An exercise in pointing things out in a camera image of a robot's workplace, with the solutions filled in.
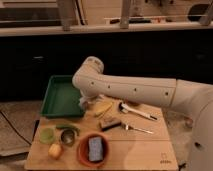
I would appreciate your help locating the small metal cup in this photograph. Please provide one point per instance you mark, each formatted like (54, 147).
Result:
(68, 137)

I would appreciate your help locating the yellow apple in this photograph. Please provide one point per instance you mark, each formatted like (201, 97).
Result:
(55, 151)

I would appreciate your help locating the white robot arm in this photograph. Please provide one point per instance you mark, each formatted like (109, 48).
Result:
(190, 98)

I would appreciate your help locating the grey blue towel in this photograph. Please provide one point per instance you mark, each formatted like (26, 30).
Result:
(85, 102)

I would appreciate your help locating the blue grey sponge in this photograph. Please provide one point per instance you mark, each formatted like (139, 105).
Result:
(95, 149)

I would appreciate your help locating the wooden block brush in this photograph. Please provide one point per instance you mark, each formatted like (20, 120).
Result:
(109, 122)

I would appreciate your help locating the green plastic tray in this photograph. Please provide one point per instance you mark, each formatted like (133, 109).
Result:
(61, 98)

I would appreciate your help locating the light green plastic cup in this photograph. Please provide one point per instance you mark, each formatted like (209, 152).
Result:
(47, 136)

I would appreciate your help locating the orange plastic bowl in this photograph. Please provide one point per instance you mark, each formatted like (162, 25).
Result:
(83, 151)

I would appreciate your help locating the green pepper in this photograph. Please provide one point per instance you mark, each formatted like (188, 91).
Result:
(68, 126)

